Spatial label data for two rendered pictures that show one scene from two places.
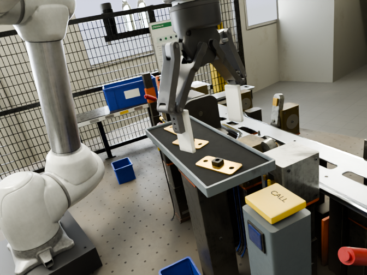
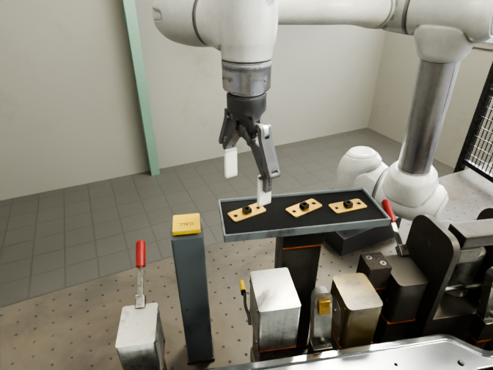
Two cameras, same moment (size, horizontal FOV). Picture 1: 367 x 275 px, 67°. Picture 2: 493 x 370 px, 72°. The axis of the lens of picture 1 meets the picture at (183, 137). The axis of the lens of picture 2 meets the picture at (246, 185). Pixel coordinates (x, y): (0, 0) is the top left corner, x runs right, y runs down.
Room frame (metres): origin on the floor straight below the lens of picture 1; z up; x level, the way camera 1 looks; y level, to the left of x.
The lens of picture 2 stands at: (0.55, -0.68, 1.61)
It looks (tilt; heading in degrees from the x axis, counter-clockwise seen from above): 31 degrees down; 100
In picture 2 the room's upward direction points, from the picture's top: straight up
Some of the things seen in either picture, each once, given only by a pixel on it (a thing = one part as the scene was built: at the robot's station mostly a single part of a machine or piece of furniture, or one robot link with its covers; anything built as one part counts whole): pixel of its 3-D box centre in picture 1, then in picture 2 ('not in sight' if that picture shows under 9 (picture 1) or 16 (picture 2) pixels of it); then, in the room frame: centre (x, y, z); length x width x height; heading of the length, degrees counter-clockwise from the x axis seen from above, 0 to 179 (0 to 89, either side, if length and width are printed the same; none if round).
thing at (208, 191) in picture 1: (195, 144); (300, 211); (0.57, -0.02, 1.16); 0.37 x 0.14 x 0.02; 19
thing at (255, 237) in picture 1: (256, 235); not in sight; (0.31, -0.08, 1.11); 0.03 x 0.01 x 0.03; 19
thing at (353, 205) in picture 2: (176, 128); (348, 204); (0.67, 0.01, 1.17); 0.08 x 0.04 x 0.01; 28
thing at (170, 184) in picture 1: (171, 177); not in sight; (0.92, 0.07, 0.89); 0.09 x 0.08 x 0.38; 109
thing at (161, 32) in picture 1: (169, 45); not in sight; (1.89, -0.03, 1.30); 0.23 x 0.02 x 0.31; 109
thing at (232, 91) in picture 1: (234, 103); (264, 189); (0.49, -0.10, 1.26); 0.03 x 0.01 x 0.07; 41
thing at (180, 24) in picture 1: (198, 34); (246, 114); (0.45, -0.05, 1.39); 0.08 x 0.07 x 0.09; 131
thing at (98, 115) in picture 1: (141, 102); not in sight; (1.68, 0.21, 1.02); 0.90 x 0.22 x 0.03; 109
